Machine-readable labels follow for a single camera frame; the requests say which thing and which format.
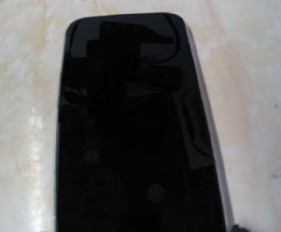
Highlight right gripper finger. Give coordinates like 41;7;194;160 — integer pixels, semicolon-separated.
232;225;248;232

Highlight black phone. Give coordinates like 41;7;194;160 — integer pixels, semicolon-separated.
54;13;234;232

